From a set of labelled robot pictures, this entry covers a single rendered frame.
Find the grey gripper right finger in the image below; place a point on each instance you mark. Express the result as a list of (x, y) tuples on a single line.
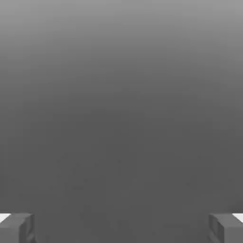
[(227, 227)]

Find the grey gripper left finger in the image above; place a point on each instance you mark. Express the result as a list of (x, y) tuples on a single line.
[(15, 227)]

